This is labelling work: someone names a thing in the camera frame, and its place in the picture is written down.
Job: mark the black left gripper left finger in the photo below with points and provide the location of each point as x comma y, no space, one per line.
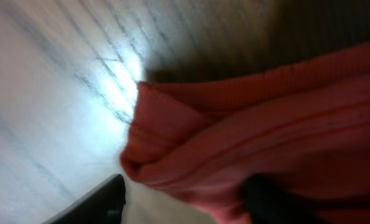
104,204

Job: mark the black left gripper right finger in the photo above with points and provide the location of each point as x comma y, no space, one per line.
267,203

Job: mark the red orange t-shirt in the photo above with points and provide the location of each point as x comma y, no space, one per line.
305,127

